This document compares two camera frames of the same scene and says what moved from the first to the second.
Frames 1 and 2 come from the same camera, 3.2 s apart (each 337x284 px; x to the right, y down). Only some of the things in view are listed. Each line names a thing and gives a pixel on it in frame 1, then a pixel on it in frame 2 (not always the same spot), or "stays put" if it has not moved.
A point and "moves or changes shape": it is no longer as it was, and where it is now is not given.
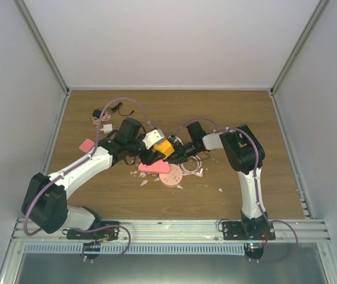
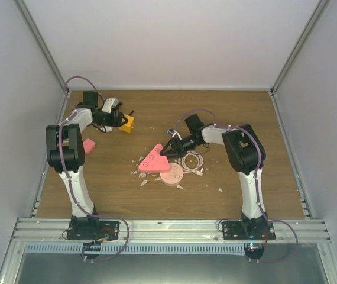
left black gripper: [152, 157] to [116, 122]
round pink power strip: [172, 178] stays put
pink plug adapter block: [87, 145] stays put
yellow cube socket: [164, 147] moves or changes shape
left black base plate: [100, 234] stays put
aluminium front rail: [179, 231] stays put
